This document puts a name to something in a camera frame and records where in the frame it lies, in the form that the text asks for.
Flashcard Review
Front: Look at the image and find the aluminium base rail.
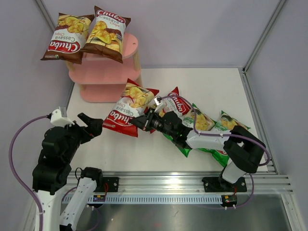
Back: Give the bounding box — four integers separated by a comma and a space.
60, 171, 294, 205

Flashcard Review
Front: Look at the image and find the red Chuba chips bag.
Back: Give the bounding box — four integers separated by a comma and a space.
103, 79, 159, 137
159, 87, 191, 118

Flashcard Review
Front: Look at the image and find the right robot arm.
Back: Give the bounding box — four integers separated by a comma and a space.
130, 109, 266, 193

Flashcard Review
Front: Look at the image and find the pink three-tier wooden shelf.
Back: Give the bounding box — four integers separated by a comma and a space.
67, 33, 142, 103

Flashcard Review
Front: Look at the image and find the green chuba chips bag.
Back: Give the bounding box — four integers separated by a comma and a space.
162, 103, 216, 158
197, 110, 251, 167

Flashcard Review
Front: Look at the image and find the left aluminium frame post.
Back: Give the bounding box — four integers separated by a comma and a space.
32, 0, 56, 39

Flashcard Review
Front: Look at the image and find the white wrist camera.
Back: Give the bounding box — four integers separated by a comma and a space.
154, 96, 169, 114
50, 107, 74, 128

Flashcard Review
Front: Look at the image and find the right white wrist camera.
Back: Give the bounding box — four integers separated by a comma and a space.
154, 96, 169, 114

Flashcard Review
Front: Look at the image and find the right aluminium frame post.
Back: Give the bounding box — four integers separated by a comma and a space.
242, 0, 288, 74

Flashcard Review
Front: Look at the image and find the aluminium frame post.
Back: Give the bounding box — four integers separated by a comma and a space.
32, 0, 56, 39
242, 0, 288, 74

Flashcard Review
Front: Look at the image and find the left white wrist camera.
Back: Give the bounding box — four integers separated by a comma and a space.
50, 107, 74, 128

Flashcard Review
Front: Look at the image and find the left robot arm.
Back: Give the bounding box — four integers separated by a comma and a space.
32, 109, 104, 231

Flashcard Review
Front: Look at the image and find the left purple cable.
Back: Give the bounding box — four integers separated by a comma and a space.
9, 115, 52, 231

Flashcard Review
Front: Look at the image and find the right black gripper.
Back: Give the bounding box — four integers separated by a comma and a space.
130, 108, 175, 138

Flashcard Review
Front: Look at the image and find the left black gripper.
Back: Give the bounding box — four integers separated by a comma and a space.
62, 112, 103, 161

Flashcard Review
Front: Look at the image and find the brown Chuba chips bag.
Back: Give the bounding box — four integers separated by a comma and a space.
41, 13, 95, 64
81, 6, 131, 63

